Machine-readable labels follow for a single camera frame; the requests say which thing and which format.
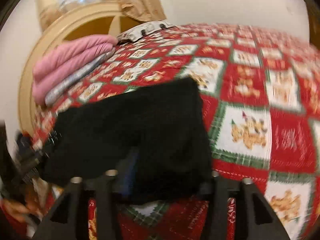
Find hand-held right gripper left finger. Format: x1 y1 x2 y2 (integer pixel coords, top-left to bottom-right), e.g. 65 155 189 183
32 152 141 240

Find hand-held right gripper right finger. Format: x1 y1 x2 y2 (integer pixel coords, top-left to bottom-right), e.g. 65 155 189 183
199 170 291 240

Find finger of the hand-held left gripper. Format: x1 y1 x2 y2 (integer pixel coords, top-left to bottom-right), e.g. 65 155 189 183
34 129 60 162

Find black pants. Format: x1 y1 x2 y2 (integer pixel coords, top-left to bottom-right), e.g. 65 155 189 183
41 77 213 205

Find cream round headboard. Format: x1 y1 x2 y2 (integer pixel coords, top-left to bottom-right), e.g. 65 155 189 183
18 1 141 136

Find grey patterned folded cloth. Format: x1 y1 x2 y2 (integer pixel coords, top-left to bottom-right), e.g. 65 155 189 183
44 47 116 107

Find pink folded quilt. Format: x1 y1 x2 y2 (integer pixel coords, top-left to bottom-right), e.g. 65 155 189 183
32 34 118 105

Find red printed blanket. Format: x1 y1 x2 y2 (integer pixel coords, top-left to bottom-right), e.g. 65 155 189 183
5 24 320 240

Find white patterned pillow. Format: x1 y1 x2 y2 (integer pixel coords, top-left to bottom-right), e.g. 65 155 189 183
116 20 175 43

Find beige curtain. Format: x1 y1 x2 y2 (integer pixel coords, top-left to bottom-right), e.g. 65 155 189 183
37 0 167 30

